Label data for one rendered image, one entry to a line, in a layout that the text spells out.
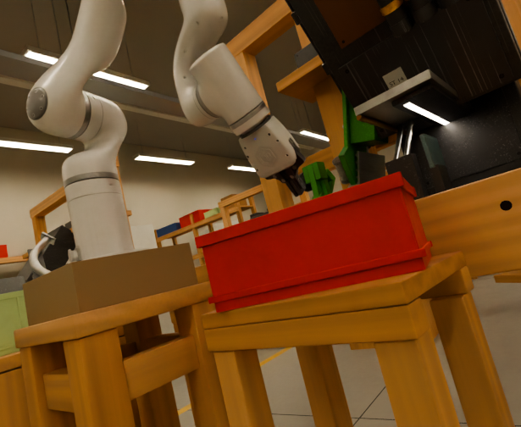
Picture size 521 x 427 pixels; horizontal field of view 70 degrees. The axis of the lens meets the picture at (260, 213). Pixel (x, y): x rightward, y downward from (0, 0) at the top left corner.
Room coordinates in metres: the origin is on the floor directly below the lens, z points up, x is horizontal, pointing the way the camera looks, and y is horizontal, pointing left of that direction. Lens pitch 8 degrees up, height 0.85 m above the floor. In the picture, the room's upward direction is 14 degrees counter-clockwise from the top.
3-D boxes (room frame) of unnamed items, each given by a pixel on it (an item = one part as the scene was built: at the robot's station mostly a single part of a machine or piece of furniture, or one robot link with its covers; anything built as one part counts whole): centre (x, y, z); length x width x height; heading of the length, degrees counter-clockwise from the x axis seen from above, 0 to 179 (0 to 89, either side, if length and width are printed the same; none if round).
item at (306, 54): (1.34, -0.36, 1.59); 0.15 x 0.07 x 0.07; 50
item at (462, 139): (1.02, -0.61, 1.07); 0.30 x 0.18 x 0.34; 50
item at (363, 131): (0.98, -0.34, 1.17); 0.13 x 0.12 x 0.20; 50
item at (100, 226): (0.84, 0.37, 1.04); 0.19 x 0.19 x 0.18
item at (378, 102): (0.85, -0.43, 1.11); 0.39 x 0.16 x 0.03; 140
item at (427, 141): (0.80, -0.40, 0.97); 0.10 x 0.02 x 0.14; 140
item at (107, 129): (0.86, 0.35, 1.25); 0.19 x 0.12 x 0.24; 156
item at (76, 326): (0.84, 0.36, 0.83); 0.32 x 0.32 x 0.04; 51
